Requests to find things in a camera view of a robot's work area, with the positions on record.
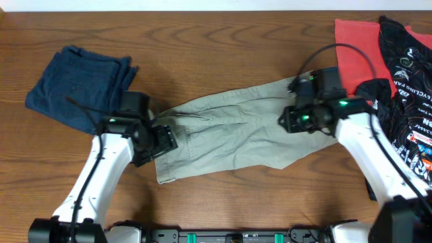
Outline khaki green shorts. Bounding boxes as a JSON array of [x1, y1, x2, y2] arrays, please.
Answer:
[[155, 78, 336, 184]]

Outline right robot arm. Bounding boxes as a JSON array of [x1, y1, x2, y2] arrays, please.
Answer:
[[277, 98, 431, 242]]

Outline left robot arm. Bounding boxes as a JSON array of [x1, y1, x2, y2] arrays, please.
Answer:
[[28, 115, 178, 242]]

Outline red orange t-shirt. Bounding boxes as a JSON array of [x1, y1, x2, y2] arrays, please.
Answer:
[[334, 18, 432, 99]]

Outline folded navy blue garment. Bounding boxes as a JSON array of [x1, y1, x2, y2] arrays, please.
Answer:
[[25, 46, 138, 134]]

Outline black printed cycling jersey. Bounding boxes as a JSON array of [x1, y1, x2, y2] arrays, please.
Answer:
[[355, 16, 431, 184]]

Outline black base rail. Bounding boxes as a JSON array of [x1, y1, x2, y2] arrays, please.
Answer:
[[107, 221, 358, 243]]

